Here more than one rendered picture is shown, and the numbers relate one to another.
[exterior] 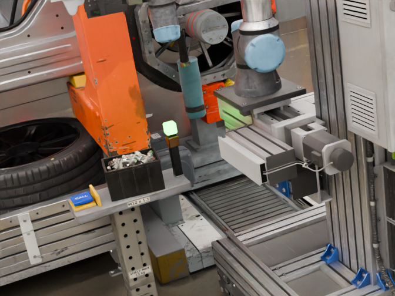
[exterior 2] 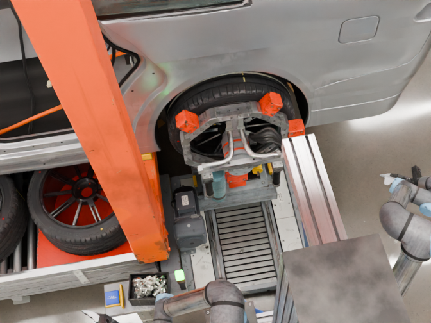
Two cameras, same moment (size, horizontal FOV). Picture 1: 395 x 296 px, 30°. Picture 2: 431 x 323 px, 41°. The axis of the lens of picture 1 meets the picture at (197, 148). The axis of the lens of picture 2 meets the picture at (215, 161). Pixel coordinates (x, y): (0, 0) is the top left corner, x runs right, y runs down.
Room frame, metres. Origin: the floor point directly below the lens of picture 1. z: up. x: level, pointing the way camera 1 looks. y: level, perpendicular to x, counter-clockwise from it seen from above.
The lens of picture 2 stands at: (1.64, -0.37, 3.36)
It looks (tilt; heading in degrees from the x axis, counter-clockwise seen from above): 60 degrees down; 14
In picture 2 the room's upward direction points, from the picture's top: 6 degrees counter-clockwise
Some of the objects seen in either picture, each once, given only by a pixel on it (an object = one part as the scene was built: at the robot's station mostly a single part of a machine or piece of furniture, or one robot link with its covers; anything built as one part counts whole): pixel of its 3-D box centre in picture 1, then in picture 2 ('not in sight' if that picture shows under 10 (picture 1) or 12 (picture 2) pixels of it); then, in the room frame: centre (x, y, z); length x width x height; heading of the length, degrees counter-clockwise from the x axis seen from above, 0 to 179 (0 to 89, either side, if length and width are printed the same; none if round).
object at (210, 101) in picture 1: (208, 99); (235, 168); (3.21, -0.09, 0.48); 0.16 x 0.12 x 0.17; 18
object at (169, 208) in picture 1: (163, 172); (188, 215); (2.99, 0.17, 0.26); 0.42 x 0.18 x 0.35; 18
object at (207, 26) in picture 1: (205, 25); (236, 151); (3.11, -0.12, 0.85); 0.21 x 0.14 x 0.14; 18
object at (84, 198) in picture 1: (81, 199); (112, 298); (2.39, 0.44, 0.47); 0.07 x 0.07 x 0.02; 18
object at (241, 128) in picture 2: not in sight; (258, 138); (3.09, -0.23, 1.03); 0.19 x 0.18 x 0.11; 18
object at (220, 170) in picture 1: (208, 160); (232, 177); (3.34, -0.05, 0.13); 0.50 x 0.36 x 0.10; 108
